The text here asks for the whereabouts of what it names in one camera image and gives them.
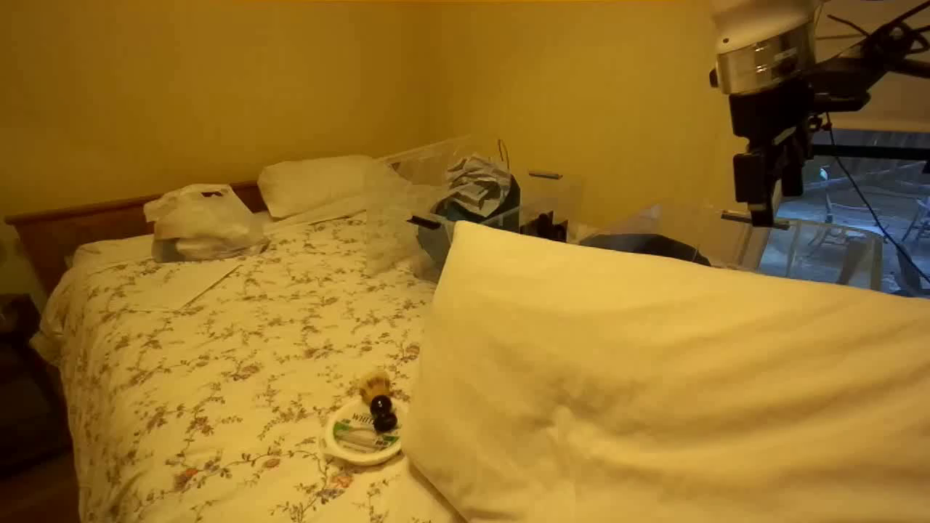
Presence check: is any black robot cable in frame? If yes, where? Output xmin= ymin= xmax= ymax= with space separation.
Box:
xmin=821 ymin=0 xmax=930 ymax=292

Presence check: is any clear plastic box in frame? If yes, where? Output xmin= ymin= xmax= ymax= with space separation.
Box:
xmin=573 ymin=204 xmax=770 ymax=271

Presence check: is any small dark bottle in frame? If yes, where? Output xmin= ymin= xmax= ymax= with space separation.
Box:
xmin=369 ymin=394 xmax=398 ymax=432

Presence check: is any white plastic bag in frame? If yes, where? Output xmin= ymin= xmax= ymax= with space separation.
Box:
xmin=141 ymin=182 xmax=268 ymax=262

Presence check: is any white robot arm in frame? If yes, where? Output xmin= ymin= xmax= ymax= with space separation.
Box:
xmin=708 ymin=0 xmax=930 ymax=226

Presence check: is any floral bedspread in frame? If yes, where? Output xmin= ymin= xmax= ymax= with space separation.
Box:
xmin=34 ymin=211 xmax=455 ymax=523

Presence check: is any clear plastic storage bin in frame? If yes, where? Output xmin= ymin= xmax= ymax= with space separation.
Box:
xmin=366 ymin=136 xmax=579 ymax=278

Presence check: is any large white front pillow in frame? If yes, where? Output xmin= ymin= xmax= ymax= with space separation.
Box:
xmin=400 ymin=224 xmax=930 ymax=523

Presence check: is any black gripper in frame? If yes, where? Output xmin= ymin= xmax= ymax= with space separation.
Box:
xmin=728 ymin=88 xmax=811 ymax=226

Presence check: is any wooden headboard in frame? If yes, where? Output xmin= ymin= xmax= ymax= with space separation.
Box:
xmin=12 ymin=182 xmax=265 ymax=291

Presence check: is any small white far pillow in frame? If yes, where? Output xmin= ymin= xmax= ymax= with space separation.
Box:
xmin=255 ymin=153 xmax=382 ymax=220

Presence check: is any crumpled grey plastic bag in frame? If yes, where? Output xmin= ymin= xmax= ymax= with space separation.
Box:
xmin=443 ymin=153 xmax=516 ymax=217

